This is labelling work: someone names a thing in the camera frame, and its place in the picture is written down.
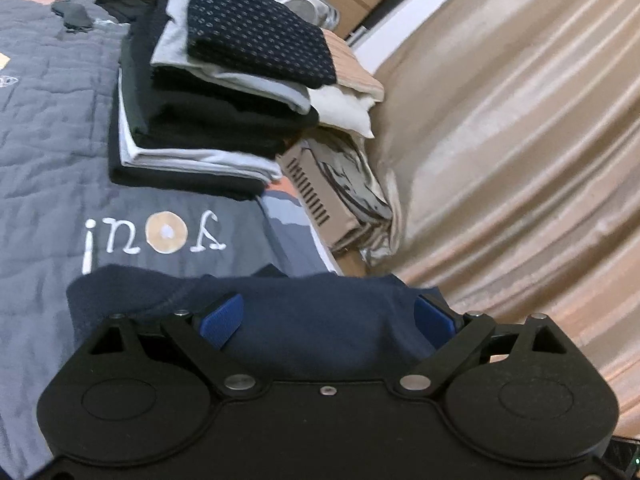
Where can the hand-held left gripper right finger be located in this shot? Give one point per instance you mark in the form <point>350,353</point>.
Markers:
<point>434,317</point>

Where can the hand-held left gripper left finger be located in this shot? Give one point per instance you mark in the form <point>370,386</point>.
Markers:
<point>222,317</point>

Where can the navy t-shirt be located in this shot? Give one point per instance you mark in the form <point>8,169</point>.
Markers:
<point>310,320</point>

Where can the stack of dark folded clothes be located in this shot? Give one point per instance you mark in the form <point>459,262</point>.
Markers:
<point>225,110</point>

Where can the marble print cloth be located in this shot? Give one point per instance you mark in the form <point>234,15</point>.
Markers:
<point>365,195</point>

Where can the beige plastic basket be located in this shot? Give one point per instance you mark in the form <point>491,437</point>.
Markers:
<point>315,195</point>

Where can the beige curtain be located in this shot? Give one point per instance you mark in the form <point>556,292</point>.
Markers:
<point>525,135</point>

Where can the white cushion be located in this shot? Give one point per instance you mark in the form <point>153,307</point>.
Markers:
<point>340,110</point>

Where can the grey printed bedspread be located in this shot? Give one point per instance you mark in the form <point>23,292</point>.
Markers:
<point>50,160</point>

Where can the striped beige pillow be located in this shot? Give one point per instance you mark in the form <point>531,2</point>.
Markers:
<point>350,65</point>

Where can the white fan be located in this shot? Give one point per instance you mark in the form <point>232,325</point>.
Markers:
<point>305,7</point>

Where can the dark grey sock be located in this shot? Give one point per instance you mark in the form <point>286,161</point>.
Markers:
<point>75,15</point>

